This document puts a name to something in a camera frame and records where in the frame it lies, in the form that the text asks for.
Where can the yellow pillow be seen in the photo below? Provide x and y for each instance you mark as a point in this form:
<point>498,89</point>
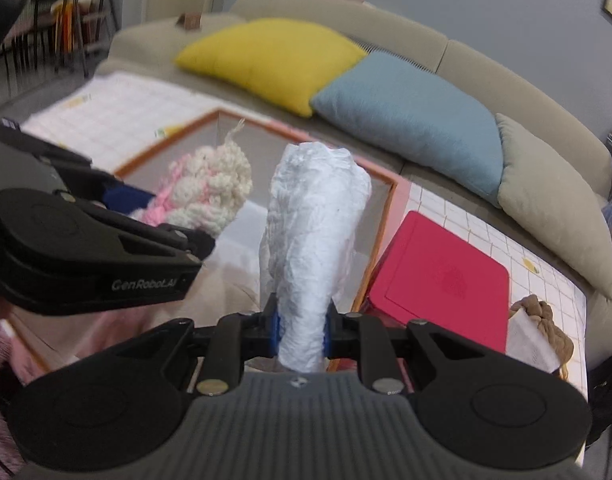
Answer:
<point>271,60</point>

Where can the pink and white knitted piece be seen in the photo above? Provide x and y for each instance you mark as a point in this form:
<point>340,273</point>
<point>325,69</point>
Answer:
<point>211,185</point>

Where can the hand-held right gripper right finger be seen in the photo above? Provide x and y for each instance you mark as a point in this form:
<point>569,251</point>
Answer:
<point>329,334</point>

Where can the orange cardboard box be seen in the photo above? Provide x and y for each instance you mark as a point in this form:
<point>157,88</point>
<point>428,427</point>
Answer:
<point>380,220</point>

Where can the checked lemon print tablecloth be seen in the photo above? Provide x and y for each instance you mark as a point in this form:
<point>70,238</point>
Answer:
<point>116,110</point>

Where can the beige sofa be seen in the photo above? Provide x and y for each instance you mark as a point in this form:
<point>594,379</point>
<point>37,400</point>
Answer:
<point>485,75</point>

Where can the small brown stand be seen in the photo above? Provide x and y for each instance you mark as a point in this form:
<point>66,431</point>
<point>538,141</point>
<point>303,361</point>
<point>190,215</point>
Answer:
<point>188,20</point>

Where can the red lidded clear container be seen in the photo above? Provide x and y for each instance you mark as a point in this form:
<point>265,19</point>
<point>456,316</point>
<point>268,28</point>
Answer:
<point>435,280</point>

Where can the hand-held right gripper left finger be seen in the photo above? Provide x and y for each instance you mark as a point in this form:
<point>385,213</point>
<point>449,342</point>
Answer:
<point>276,331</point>

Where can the white plastic bag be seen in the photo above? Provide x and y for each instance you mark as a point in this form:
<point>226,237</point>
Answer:
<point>311,225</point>

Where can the brown knitted plush piece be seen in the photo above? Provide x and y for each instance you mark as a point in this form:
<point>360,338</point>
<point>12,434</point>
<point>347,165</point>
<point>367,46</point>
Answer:
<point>545,315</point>

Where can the white paper sheet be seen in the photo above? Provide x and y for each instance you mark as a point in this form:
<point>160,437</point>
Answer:
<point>528,345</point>

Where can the beige pillow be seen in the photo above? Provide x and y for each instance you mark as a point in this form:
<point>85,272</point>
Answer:
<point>550,205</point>

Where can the black backpack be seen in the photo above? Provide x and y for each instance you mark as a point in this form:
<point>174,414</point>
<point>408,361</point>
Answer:
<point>608,400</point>

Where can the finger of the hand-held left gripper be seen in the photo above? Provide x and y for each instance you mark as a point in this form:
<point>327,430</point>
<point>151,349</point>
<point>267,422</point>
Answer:
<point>186,246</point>
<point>128,197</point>

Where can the metal shelving rack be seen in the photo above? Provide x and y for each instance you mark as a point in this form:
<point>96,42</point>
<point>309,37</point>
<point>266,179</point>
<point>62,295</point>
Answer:
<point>66,20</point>

